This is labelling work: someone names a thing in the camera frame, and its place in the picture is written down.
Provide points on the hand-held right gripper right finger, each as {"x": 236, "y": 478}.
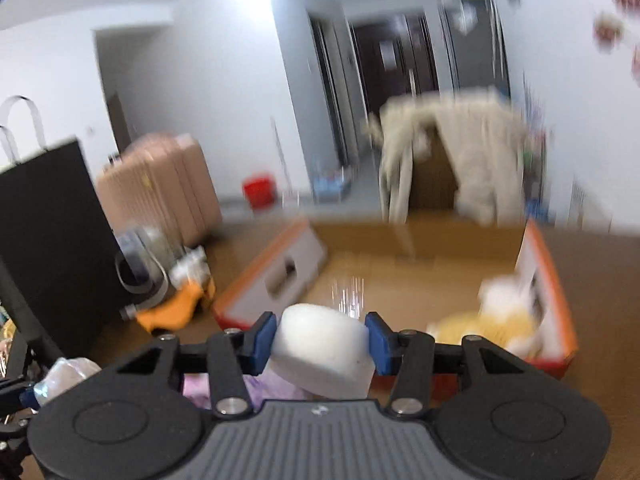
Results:
{"x": 377, "y": 342}

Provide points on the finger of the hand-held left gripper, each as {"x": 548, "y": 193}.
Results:
{"x": 27, "y": 396}

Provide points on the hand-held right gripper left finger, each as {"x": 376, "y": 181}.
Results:
{"x": 262, "y": 342}

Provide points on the lilac terry towel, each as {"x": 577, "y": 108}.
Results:
{"x": 265, "y": 387}

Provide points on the clear plastic bag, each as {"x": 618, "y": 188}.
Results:
{"x": 67, "y": 372}

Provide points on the white round sponge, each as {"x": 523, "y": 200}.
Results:
{"x": 320, "y": 345}

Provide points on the orange cardboard box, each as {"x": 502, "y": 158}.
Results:
{"x": 425, "y": 260}

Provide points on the orange black band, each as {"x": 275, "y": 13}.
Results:
{"x": 170, "y": 310}

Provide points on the yellow plush toy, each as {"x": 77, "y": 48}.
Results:
{"x": 475, "y": 327}

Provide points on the white plush toy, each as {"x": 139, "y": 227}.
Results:
{"x": 502, "y": 295}

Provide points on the red bucket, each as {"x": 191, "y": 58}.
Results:
{"x": 259, "y": 191}

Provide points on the black paper bag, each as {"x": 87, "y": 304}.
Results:
{"x": 50, "y": 240}

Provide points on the blue floor item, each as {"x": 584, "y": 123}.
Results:
{"x": 330, "y": 187}

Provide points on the pink suitcase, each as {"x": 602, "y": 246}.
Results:
{"x": 160, "y": 190}

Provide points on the beige jacket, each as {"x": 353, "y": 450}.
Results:
{"x": 480, "y": 160}

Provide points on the dark brown door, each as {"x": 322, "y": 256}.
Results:
{"x": 395, "y": 75}

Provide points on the grey refrigerator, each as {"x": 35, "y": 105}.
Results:
{"x": 475, "y": 55}

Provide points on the colourful wall decoration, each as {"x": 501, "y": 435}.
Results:
{"x": 607, "y": 27}

